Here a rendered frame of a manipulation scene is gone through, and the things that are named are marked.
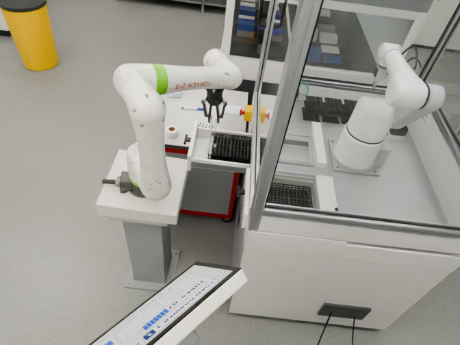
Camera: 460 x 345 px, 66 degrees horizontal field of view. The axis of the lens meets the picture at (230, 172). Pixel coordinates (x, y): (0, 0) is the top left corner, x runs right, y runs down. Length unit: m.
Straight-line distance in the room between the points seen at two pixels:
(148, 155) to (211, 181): 1.00
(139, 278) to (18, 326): 0.69
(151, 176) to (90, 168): 1.70
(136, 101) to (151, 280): 1.43
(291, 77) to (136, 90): 0.52
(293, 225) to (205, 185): 0.97
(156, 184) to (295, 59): 0.76
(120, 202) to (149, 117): 0.63
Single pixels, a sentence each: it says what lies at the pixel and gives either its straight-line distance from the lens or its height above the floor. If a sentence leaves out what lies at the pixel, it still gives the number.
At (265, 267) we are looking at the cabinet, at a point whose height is 0.65.
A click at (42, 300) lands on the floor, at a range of 2.52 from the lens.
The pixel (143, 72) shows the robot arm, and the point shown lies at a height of 1.48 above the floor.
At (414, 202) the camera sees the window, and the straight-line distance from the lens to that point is 1.48.
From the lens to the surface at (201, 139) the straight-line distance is 2.00.
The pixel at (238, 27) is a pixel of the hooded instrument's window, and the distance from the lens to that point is 2.44.
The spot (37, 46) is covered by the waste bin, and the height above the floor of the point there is 0.28.
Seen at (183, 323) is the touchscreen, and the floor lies 1.19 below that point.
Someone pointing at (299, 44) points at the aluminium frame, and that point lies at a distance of 0.95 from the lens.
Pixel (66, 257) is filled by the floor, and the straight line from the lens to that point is 2.62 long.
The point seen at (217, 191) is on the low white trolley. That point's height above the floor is 0.38.
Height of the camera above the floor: 2.18
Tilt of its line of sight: 47 degrees down
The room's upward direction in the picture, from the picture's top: 8 degrees clockwise
